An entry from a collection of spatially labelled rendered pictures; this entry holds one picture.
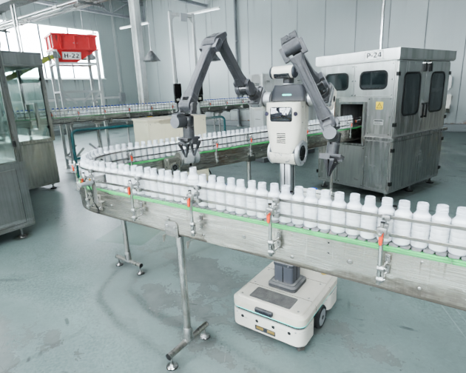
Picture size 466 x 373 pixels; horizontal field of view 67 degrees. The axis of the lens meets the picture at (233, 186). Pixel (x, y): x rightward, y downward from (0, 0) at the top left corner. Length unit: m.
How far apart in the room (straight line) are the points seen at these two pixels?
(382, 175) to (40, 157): 5.48
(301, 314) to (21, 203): 3.45
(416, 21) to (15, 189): 12.17
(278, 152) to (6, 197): 3.28
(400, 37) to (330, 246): 12.40
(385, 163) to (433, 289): 3.79
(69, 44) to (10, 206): 4.48
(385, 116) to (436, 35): 8.57
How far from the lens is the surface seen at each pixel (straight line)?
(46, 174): 6.91
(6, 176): 4.57
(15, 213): 4.67
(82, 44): 8.36
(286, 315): 2.30
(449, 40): 13.44
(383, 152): 5.15
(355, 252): 1.47
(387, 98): 5.08
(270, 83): 7.80
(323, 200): 1.48
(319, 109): 1.68
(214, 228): 1.78
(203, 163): 3.55
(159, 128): 5.80
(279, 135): 2.17
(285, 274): 2.46
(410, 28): 13.62
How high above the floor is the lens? 1.58
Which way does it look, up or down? 15 degrees down
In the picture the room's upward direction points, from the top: 2 degrees counter-clockwise
